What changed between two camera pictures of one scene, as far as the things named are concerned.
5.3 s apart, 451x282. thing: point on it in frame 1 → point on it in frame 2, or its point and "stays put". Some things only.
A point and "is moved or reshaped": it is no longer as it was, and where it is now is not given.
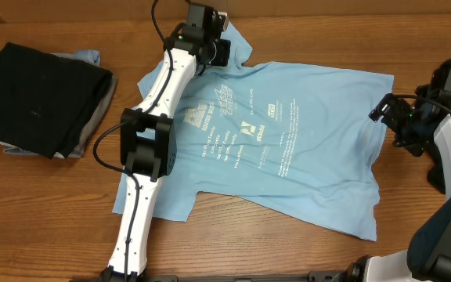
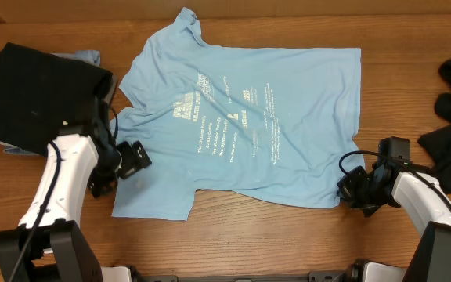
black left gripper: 221,57 → 135,158
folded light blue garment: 89,56 stays put
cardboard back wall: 45,11 stays put
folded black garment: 40,102 stays put
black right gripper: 417,145 → 346,186
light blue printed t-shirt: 297,139 is moved or reshaped
